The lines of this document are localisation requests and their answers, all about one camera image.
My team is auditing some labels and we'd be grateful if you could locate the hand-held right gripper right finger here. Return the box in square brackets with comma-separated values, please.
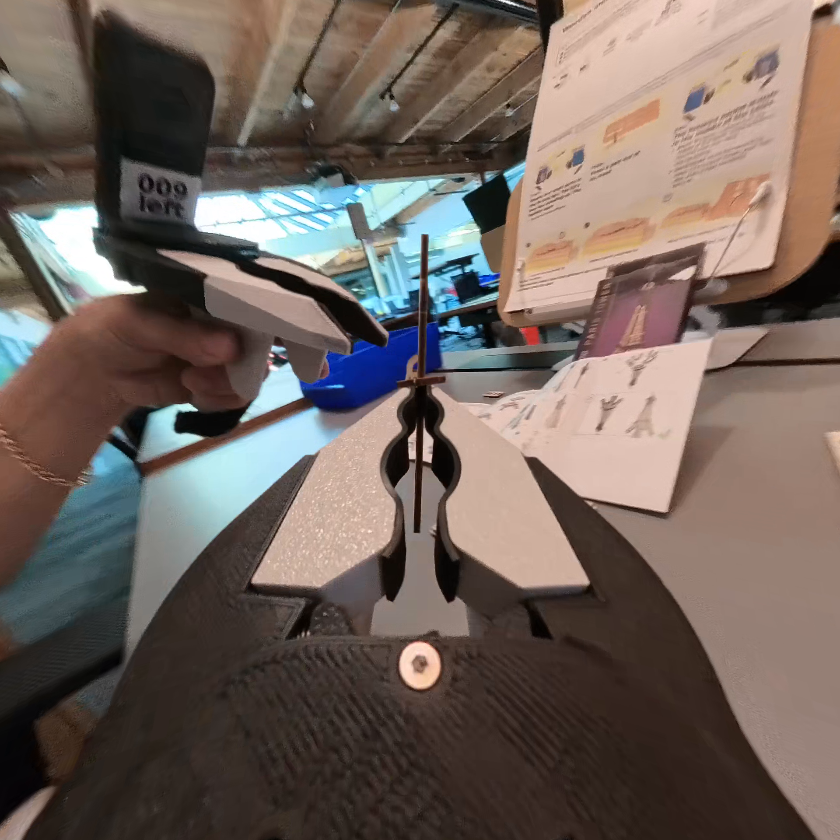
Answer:
[427, 386, 593, 618]

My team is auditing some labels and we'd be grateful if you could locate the purple model kit box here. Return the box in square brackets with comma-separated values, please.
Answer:
[574, 244, 706, 362]

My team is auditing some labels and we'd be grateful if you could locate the blue plastic bin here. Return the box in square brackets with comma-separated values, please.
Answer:
[301, 320, 444, 411]

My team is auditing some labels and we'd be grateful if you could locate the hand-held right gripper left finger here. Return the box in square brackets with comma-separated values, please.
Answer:
[248, 386, 414, 616]

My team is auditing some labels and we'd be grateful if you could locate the black monitor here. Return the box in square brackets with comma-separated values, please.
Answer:
[462, 174, 513, 234]

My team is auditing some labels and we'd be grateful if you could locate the gold bracelet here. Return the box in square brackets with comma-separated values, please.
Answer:
[0, 423, 93, 488]

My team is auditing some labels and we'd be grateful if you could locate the wooden tower spire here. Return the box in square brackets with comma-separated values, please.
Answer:
[395, 233, 447, 534]

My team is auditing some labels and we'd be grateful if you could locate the instruction booklet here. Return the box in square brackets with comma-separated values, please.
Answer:
[472, 338, 713, 514]

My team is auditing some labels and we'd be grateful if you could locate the person's printed t-shirt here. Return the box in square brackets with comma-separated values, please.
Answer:
[0, 787, 60, 840]

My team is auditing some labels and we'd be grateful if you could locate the person's left hand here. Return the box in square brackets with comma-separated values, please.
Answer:
[5, 294, 249, 472]

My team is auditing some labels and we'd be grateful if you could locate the white board stand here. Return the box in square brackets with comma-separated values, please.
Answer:
[682, 276, 769, 371]

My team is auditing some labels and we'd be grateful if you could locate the task instruction sheet on stand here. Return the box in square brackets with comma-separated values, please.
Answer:
[497, 13, 840, 328]

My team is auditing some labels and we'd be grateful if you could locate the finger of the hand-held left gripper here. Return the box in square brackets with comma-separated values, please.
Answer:
[203, 268, 353, 386]
[159, 249, 391, 350]

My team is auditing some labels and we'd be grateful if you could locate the grey desk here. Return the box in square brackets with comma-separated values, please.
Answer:
[125, 315, 840, 840]

